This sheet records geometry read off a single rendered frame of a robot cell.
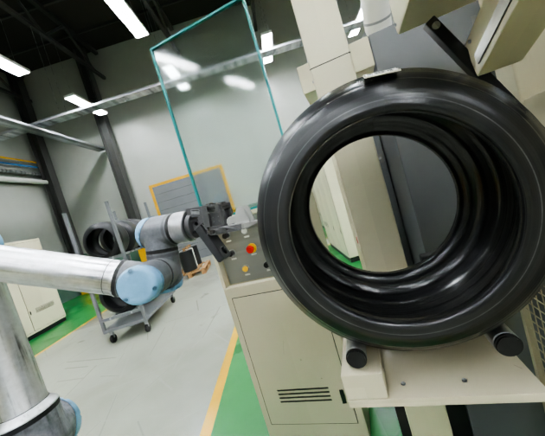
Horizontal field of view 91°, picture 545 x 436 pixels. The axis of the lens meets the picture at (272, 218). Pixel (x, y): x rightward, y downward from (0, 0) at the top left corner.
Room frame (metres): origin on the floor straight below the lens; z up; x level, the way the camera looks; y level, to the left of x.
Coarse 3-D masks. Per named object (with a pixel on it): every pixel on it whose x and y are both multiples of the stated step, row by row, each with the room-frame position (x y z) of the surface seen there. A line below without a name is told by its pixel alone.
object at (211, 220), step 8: (192, 208) 0.74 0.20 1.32; (200, 208) 0.73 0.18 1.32; (208, 208) 0.71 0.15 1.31; (216, 208) 0.69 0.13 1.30; (224, 208) 0.72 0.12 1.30; (192, 216) 0.74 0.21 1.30; (200, 216) 0.74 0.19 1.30; (208, 216) 0.71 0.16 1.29; (216, 216) 0.71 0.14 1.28; (224, 216) 0.71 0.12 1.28; (184, 224) 0.73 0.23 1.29; (192, 224) 0.74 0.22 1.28; (200, 224) 0.73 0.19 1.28; (208, 224) 0.71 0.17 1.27; (216, 224) 0.71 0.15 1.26; (224, 224) 0.71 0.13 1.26; (192, 232) 0.75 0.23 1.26; (208, 232) 0.71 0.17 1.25
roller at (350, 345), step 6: (348, 342) 0.60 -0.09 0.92; (354, 342) 0.59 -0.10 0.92; (348, 348) 0.58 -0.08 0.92; (354, 348) 0.57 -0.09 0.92; (360, 348) 0.57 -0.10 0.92; (348, 354) 0.57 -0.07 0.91; (354, 354) 0.56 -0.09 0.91; (360, 354) 0.56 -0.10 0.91; (366, 354) 0.57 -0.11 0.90; (348, 360) 0.56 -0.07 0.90; (354, 360) 0.56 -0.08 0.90; (360, 360) 0.56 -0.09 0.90; (366, 360) 0.56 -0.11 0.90; (354, 366) 0.56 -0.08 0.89; (360, 366) 0.56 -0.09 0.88
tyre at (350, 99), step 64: (320, 128) 0.52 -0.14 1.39; (384, 128) 0.73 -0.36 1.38; (448, 128) 0.67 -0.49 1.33; (512, 128) 0.43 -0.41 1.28; (512, 192) 0.58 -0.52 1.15; (320, 256) 0.81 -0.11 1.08; (448, 256) 0.71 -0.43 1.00; (512, 256) 0.45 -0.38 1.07; (320, 320) 0.56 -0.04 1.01; (384, 320) 0.52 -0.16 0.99; (448, 320) 0.47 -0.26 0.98
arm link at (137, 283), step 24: (0, 264) 0.60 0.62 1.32; (24, 264) 0.61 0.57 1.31; (48, 264) 0.61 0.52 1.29; (72, 264) 0.62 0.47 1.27; (96, 264) 0.63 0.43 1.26; (120, 264) 0.63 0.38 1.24; (144, 264) 0.64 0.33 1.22; (168, 264) 0.72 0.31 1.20; (72, 288) 0.62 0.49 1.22; (96, 288) 0.61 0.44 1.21; (120, 288) 0.60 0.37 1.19; (144, 288) 0.60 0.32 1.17
